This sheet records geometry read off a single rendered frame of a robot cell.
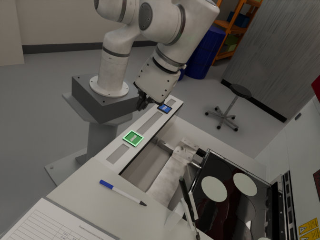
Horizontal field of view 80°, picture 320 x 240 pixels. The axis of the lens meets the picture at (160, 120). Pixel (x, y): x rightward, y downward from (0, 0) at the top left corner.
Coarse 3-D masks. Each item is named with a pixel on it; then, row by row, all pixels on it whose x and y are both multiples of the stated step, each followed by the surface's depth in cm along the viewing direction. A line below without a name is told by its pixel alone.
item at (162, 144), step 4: (160, 140) 87; (160, 144) 87; (164, 144) 86; (168, 144) 87; (164, 148) 87; (168, 148) 86; (172, 148) 86; (168, 152) 87; (172, 152) 86; (192, 160) 84; (196, 168) 84
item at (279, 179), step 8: (280, 176) 79; (272, 184) 82; (280, 184) 76; (280, 192) 73; (280, 200) 70; (280, 208) 68; (280, 216) 65; (280, 224) 63; (280, 232) 61; (288, 232) 60
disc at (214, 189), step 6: (204, 180) 71; (210, 180) 72; (216, 180) 72; (204, 186) 69; (210, 186) 70; (216, 186) 70; (222, 186) 71; (204, 192) 67; (210, 192) 68; (216, 192) 68; (222, 192) 69; (210, 198) 66; (216, 198) 66; (222, 198) 67
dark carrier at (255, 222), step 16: (208, 160) 79; (224, 160) 82; (224, 176) 75; (240, 192) 72; (272, 192) 76; (208, 208) 63; (224, 208) 64; (240, 208) 66; (256, 208) 68; (272, 208) 70; (208, 224) 58; (224, 224) 60; (240, 224) 62; (256, 224) 63; (272, 224) 65
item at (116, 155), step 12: (156, 108) 86; (144, 120) 77; (156, 120) 80; (144, 132) 73; (120, 144) 64; (144, 144) 67; (96, 156) 58; (108, 156) 59; (120, 156) 61; (132, 156) 62; (120, 168) 57
